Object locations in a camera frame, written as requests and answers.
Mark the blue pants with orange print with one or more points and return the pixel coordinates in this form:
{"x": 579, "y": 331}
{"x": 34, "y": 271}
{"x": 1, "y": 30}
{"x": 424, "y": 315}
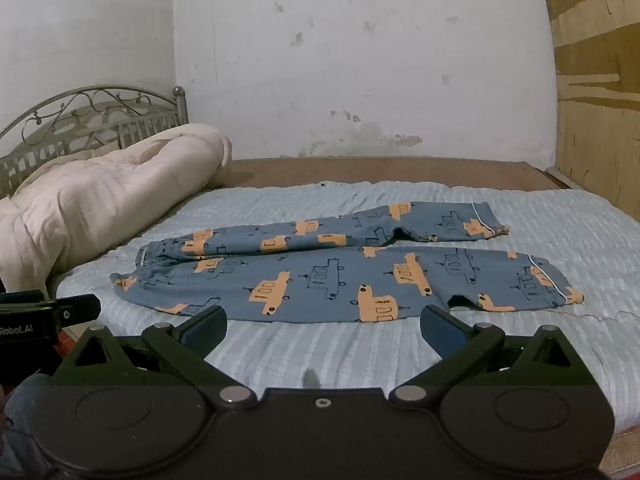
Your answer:
{"x": 320, "y": 280}

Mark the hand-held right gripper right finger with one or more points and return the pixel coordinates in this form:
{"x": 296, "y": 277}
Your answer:
{"x": 434, "y": 332}

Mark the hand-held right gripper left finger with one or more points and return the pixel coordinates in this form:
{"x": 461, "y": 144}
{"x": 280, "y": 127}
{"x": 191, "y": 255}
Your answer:
{"x": 207, "y": 329}

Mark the beige rolled comforter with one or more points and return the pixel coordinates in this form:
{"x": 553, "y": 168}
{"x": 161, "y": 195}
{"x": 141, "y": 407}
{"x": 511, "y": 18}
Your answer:
{"x": 100, "y": 195}

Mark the person's trouser leg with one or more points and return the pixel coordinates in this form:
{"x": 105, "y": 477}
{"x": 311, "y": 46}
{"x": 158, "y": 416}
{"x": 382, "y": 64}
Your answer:
{"x": 22, "y": 425}

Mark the ornate metal headboard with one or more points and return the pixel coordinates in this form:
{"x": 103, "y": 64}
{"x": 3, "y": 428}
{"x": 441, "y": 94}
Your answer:
{"x": 95, "y": 120}

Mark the brown wooden bed frame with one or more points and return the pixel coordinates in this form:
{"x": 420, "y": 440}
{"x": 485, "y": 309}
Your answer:
{"x": 380, "y": 172}

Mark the light blue ribbed bed sheet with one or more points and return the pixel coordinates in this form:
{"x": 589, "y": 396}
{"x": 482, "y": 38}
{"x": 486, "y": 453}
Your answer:
{"x": 550, "y": 340}

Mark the plywood wall board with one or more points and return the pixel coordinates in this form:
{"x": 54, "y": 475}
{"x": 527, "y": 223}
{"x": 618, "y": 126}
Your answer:
{"x": 597, "y": 75}

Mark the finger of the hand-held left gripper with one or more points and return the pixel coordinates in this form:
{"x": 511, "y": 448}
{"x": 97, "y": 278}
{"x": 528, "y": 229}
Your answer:
{"x": 80, "y": 306}

